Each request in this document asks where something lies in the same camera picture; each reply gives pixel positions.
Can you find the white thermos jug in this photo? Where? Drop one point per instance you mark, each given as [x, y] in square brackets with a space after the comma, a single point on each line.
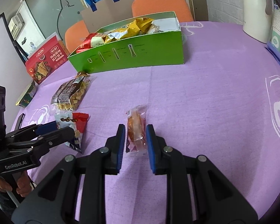
[257, 19]

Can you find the red cracker box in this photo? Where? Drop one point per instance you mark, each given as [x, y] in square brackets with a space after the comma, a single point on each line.
[46, 59]

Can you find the paper cup pack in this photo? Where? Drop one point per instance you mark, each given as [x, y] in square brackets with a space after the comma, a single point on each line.
[273, 45]

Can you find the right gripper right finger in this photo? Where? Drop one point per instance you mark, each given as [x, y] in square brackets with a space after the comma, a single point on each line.
[197, 191]

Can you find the red biscuit packet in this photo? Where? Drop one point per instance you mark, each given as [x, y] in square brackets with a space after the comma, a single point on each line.
[91, 41]

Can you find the black smartphone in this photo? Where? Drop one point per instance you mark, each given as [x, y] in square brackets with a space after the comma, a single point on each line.
[19, 121]

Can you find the air conditioner unit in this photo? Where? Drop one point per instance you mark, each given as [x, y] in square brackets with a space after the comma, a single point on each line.
[16, 25]

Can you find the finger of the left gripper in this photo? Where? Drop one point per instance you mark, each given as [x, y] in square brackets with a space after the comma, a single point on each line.
[32, 131]
[46, 141]

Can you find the orange chair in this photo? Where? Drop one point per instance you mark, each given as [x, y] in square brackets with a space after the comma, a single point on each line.
[75, 35]
[179, 7]

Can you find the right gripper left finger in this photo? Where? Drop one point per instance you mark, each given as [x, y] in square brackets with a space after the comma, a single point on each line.
[74, 191]

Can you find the brown cardboard sheet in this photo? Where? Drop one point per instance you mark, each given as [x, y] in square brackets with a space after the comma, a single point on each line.
[108, 12]

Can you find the orange chair right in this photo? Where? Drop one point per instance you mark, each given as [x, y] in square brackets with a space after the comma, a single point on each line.
[179, 7]

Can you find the green snack box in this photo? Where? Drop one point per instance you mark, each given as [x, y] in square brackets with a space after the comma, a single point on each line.
[164, 47]

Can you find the orange chair left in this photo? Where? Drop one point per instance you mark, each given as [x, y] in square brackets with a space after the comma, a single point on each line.
[75, 35]

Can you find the clear twisted snack bag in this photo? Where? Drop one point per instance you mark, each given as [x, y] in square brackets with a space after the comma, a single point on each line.
[70, 94]

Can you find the yellow chip bag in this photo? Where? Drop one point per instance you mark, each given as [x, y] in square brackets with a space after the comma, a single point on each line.
[138, 26]

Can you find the white spicy tofu packet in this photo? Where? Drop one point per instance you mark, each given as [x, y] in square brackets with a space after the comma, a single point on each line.
[153, 29]

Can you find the small red sausage packet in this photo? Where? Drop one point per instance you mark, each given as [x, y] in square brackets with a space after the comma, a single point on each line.
[136, 129]

